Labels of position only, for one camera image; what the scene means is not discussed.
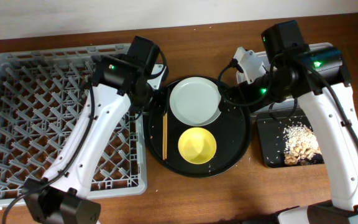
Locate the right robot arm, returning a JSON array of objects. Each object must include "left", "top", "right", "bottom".
[{"left": 219, "top": 21, "right": 358, "bottom": 223}]

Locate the food scraps and rice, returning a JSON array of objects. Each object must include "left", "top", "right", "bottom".
[{"left": 283, "top": 124, "right": 322, "bottom": 166}]

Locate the grey round plate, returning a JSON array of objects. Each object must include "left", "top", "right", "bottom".
[{"left": 169, "top": 77, "right": 221, "bottom": 126}]

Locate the clear plastic bin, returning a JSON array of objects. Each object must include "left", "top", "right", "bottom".
[{"left": 238, "top": 42, "right": 333, "bottom": 116}]

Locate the yellow bowl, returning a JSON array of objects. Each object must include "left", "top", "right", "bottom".
[{"left": 178, "top": 127, "right": 217, "bottom": 165}]

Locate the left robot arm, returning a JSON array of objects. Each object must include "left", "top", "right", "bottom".
[{"left": 20, "top": 36, "right": 168, "bottom": 223}]

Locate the grey plastic dishwasher rack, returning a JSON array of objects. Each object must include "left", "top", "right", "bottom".
[{"left": 0, "top": 44, "right": 147, "bottom": 209}]

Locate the black rectangular tray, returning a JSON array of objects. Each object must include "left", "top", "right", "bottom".
[{"left": 256, "top": 108, "right": 312, "bottom": 168}]

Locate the round black tray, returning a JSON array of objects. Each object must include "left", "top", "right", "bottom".
[{"left": 142, "top": 80, "right": 252, "bottom": 178}]

